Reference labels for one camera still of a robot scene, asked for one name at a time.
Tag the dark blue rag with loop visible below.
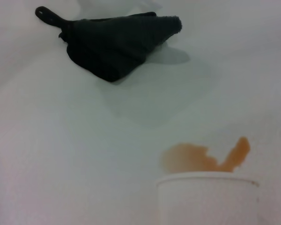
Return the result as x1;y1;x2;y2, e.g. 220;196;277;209
35;6;183;83

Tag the white plastic cup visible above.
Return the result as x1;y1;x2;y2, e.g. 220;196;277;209
155;171;260;225

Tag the brown liquid stain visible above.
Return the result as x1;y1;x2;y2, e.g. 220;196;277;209
162;136;251;175

